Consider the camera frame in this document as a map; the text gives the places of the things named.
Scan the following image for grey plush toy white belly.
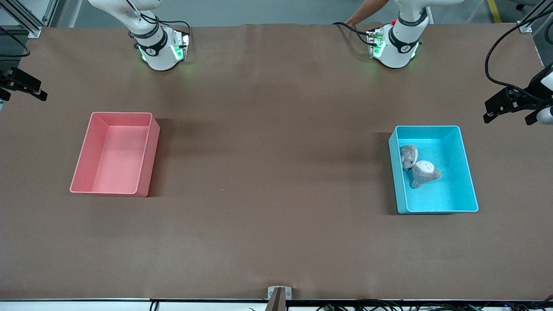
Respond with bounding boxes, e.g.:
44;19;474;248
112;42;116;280
410;161;443;190

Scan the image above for small grey plush toy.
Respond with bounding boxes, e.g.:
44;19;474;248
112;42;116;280
399;145;419;172

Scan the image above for bystander bare forearm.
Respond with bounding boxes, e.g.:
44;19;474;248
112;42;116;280
361;0;390;16

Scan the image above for blue plastic box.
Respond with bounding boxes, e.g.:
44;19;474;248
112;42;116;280
388;125;479;214

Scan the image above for pink plastic box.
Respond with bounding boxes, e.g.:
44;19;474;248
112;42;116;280
69;111;161;198

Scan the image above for brown table cover mat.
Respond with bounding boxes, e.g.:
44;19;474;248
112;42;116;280
0;22;553;301

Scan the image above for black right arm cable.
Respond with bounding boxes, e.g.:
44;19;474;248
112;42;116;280
0;26;31;59

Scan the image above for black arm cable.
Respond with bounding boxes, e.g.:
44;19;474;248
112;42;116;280
484;4;553;102
0;26;31;59

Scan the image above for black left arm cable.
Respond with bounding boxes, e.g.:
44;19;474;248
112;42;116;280
484;4;553;102

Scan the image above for aluminium frame profile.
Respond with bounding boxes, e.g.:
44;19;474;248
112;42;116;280
0;0;59;38
516;0;553;33

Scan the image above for metal base connector bracket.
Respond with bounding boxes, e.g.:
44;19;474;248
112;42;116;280
366;28;386;59
171;31;191;62

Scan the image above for black right base cable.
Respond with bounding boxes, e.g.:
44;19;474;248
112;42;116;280
158;19;193;44

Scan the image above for black base cable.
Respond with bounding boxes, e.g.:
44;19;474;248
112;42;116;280
332;22;373;46
158;19;193;44

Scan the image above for black left base cable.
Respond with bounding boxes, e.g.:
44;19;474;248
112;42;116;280
332;22;373;46

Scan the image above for black cable bundle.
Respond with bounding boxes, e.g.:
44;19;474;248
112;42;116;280
315;297;553;311

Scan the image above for grey metal bracket plate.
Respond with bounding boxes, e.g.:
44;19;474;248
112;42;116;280
267;286;292;301

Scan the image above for brown camera post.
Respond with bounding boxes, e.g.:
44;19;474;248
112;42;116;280
266;288;286;311

